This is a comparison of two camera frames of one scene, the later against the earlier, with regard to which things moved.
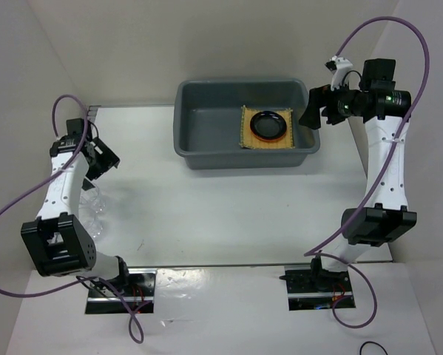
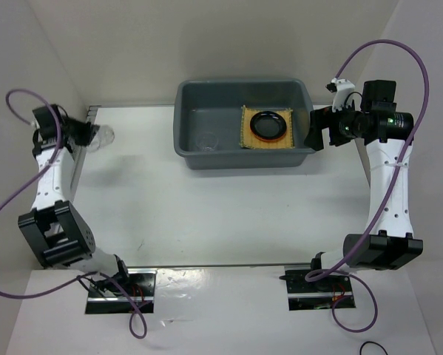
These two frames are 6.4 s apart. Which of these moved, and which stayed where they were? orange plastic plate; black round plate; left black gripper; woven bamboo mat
Moved: left black gripper
Stayed: woven bamboo mat; black round plate; orange plastic plate
